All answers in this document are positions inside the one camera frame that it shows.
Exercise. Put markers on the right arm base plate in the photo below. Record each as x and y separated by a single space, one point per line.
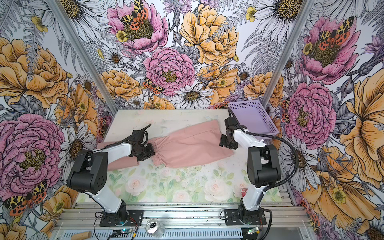
236 217

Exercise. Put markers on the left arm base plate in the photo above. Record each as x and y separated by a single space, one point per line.
130 218

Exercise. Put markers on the wooden block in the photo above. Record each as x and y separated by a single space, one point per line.
82 236

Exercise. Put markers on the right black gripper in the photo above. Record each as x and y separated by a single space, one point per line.
222 142

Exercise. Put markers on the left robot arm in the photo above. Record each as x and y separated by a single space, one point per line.
89 175

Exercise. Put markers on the aluminium frame rail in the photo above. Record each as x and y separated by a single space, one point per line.
186 215

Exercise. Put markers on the silver drink can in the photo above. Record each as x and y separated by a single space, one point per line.
155 228

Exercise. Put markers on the pink garment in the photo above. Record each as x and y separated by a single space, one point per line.
189 147

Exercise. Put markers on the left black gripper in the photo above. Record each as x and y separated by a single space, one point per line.
150 154

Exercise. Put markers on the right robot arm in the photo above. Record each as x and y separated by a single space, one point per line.
263 170

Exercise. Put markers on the pink printed t-shirt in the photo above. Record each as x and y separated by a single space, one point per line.
123 160

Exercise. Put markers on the white perforated cable duct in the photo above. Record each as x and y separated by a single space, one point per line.
170 234

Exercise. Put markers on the small pink red toy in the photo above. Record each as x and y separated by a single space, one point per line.
244 191

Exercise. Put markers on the lavender plastic laundry basket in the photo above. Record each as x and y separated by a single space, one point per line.
253 115

